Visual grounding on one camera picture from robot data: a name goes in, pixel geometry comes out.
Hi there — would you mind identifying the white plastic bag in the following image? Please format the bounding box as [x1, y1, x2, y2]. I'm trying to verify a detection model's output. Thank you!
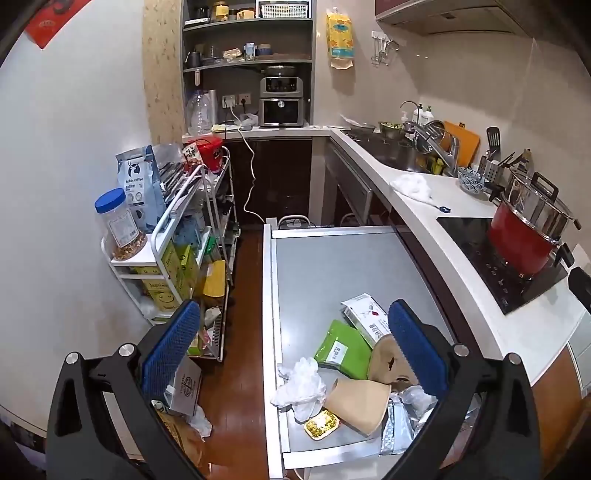
[270, 357, 328, 423]

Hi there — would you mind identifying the white paper bag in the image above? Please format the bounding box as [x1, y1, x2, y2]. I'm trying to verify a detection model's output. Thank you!
[161, 355, 204, 416]

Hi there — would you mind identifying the grey shelf unit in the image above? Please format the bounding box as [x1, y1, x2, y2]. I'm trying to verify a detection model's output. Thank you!
[180, 0, 317, 134]

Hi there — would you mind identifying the steel kitchen faucet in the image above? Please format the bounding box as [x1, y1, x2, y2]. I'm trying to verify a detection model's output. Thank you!
[411, 121, 460, 176]

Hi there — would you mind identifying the white cloth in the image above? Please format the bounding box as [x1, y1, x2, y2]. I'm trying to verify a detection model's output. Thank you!
[390, 173, 435, 201]

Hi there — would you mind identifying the black induction cooktop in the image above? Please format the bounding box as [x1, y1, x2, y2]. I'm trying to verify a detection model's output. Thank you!
[436, 216, 570, 316]

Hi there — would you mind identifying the white plastic basket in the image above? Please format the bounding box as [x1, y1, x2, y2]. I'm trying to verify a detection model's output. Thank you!
[257, 0, 310, 19]

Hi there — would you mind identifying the grey air fryer oven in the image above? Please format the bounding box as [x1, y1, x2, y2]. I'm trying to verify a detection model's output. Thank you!
[259, 66, 306, 128]

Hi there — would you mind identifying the yellow flat packet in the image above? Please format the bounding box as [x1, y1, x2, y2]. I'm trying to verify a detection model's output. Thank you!
[203, 260, 228, 298]

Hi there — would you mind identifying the wall hook rack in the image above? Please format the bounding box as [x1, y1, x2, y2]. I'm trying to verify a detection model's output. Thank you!
[370, 31, 400, 65]

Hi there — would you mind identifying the range hood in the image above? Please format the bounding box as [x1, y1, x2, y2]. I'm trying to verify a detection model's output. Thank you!
[375, 0, 532, 35]

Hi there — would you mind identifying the white storage cart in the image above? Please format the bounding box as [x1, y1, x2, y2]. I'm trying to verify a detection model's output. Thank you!
[102, 148, 241, 363]

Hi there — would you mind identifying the crumpled clear wrapper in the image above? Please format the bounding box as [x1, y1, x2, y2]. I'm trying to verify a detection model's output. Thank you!
[390, 385, 437, 416]

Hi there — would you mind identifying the green plastic packet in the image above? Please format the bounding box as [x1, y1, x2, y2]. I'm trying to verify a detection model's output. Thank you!
[315, 319, 374, 381]

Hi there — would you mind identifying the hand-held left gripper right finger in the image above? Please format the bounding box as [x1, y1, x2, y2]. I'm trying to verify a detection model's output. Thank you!
[383, 299, 543, 480]

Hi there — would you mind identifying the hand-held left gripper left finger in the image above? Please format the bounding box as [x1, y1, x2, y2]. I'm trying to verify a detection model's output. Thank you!
[46, 299, 204, 480]

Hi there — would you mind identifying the yellow snack packet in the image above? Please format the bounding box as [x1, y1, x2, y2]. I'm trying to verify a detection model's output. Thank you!
[303, 413, 341, 440]

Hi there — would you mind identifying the clear plastic water bottle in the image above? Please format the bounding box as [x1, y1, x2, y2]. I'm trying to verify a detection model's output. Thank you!
[186, 91, 218, 137]

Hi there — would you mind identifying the white power cable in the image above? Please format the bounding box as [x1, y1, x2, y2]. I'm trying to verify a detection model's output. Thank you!
[233, 104, 266, 222]

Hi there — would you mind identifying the orange cutting board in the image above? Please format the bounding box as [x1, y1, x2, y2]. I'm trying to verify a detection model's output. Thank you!
[443, 121, 481, 169]

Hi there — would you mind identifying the plastic jar blue lid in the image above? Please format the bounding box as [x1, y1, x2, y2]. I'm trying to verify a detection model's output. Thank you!
[95, 188, 148, 262]

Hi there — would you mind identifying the white medicine box red label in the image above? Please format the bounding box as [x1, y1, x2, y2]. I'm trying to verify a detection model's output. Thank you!
[341, 293, 393, 349]

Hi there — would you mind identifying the blue white coffee bag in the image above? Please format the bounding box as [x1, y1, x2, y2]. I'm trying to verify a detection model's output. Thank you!
[115, 145, 167, 234]

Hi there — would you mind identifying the steel sink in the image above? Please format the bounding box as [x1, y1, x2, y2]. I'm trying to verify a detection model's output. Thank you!
[344, 131, 435, 174]

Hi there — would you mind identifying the translucent silver plastic packet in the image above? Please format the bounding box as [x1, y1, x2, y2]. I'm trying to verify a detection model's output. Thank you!
[379, 399, 439, 457]

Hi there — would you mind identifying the blue patterned bowl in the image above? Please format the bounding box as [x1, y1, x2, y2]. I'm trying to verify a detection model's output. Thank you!
[457, 167, 492, 192]

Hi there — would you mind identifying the yellow smiley box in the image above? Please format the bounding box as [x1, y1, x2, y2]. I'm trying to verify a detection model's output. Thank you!
[134, 240, 199, 319]

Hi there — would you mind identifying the steel utensil holder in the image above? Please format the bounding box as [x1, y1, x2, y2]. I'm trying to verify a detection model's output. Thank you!
[478, 156, 509, 188]

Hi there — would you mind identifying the red pot with steel lid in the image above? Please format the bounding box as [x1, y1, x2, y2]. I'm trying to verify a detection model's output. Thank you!
[488, 168, 583, 280]

